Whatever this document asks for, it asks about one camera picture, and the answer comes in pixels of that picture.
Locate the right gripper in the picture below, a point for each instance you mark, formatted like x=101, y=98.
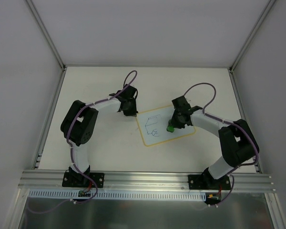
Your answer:
x=177, y=121

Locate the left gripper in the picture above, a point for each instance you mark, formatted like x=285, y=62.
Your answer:
x=129, y=109

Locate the green whiteboard eraser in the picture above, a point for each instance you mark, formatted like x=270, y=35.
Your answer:
x=170, y=127

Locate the yellow-framed small whiteboard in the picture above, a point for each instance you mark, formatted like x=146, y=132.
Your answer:
x=153, y=125

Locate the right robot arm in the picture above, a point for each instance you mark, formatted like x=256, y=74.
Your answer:
x=237, y=143

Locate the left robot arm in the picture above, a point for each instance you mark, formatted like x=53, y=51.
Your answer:
x=78, y=127

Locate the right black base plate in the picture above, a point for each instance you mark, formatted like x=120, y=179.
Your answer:
x=199, y=182

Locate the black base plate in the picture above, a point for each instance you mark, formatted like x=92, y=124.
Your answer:
x=96, y=180
x=199, y=182

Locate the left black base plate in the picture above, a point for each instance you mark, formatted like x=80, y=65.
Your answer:
x=96, y=180

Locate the white slotted cable duct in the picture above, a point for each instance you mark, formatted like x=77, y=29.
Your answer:
x=118, y=195

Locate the aluminium mounting rail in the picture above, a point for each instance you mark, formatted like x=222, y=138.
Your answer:
x=146, y=181

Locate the left aluminium frame post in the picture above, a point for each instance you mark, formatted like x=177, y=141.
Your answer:
x=62, y=67

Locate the aluminium frame post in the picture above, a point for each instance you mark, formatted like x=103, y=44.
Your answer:
x=62, y=67
x=254, y=79

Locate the right aluminium frame post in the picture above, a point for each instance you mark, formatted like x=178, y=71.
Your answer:
x=254, y=79

